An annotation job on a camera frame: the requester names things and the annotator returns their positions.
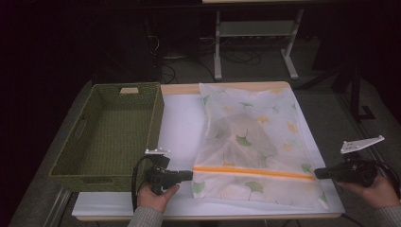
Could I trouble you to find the white metal desk frame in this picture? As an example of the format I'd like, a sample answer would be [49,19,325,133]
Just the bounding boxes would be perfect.
[213,8,305,81]

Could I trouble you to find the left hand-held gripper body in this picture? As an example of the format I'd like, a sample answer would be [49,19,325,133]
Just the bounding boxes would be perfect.
[144,148,182,196]

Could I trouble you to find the black floor cables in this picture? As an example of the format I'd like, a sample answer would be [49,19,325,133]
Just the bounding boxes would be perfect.
[153,34,263,85]

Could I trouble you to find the beige cloth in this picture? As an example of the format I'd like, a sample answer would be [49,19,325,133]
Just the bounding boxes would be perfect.
[207,113,281,166]

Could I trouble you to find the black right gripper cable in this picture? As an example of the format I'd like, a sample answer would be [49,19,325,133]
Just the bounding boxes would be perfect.
[361,158,401,201]

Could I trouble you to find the green woven basket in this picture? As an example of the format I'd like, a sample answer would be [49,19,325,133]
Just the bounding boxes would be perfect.
[48,81,166,193]

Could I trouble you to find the person's right hand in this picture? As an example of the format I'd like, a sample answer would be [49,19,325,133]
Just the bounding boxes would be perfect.
[335,174,401,211]

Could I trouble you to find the person's left hand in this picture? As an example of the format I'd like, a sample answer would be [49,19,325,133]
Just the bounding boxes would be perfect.
[136,183,181,214]

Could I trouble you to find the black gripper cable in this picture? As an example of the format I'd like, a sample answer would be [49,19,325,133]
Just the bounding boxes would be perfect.
[361,158,401,201]
[131,155,153,213]

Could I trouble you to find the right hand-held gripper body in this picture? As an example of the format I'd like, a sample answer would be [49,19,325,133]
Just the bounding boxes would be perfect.
[333,134,386,187]

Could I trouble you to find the leaf-print mesh laundry bag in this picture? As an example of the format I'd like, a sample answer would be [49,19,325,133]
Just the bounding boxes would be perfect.
[191,82,331,210]

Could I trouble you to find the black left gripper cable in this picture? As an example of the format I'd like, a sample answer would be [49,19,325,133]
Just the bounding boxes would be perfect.
[131,155,153,213]

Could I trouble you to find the black metal stand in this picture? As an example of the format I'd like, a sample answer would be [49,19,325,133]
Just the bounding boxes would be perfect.
[299,61,376,123]

